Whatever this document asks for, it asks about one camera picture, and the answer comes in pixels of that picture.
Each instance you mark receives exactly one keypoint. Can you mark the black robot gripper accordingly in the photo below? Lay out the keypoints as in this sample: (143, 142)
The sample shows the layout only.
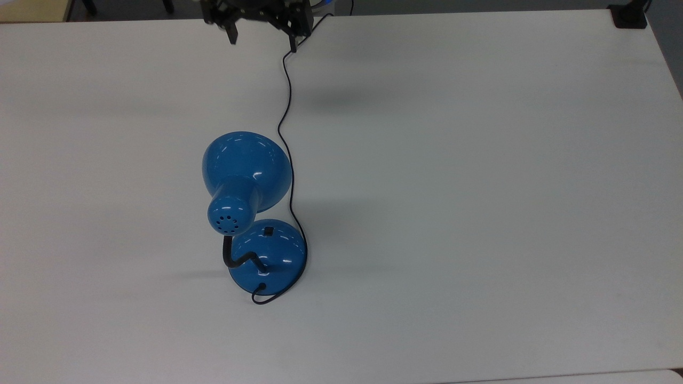
(272, 10)

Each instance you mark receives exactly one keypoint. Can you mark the blue desk lamp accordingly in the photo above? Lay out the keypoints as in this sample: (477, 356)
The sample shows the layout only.
(246, 176)

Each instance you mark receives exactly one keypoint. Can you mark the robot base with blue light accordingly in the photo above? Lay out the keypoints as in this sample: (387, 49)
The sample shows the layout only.
(324, 4)

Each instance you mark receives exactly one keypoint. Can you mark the black chair leg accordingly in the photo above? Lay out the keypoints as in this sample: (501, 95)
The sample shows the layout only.
(89, 6)
(168, 5)

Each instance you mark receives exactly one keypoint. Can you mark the light wooden furniture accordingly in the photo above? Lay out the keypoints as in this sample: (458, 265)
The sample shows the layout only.
(32, 9)

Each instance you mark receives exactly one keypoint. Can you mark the black table clamp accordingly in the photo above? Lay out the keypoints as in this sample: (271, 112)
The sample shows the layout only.
(628, 16)

